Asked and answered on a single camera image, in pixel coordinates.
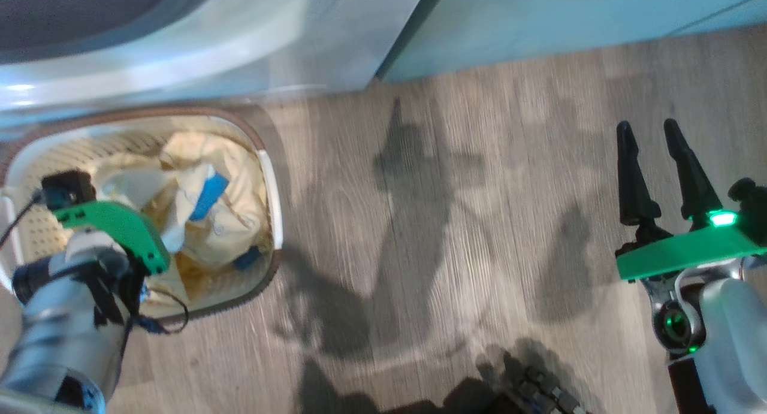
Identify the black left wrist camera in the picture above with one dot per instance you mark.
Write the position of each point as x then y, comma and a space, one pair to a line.
67, 189

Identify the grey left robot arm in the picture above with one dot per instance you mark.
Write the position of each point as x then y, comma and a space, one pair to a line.
60, 330

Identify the yellow garment with blue patch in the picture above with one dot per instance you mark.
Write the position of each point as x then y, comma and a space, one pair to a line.
233, 192

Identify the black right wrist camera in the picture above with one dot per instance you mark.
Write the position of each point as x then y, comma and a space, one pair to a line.
752, 204

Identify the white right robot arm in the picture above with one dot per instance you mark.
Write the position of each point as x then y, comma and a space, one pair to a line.
731, 336

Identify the white front-load washing machine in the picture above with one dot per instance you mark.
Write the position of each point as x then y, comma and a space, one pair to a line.
239, 48

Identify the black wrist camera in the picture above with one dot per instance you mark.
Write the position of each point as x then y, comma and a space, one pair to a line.
752, 204
67, 189

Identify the cream perforated laundry basket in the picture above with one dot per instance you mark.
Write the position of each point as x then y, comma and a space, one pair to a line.
272, 180

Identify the pale green cabinet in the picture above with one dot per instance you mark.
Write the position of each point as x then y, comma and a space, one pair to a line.
569, 24

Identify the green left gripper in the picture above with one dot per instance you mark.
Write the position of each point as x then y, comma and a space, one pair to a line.
123, 222

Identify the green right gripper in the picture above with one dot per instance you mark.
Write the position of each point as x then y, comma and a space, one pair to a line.
677, 252

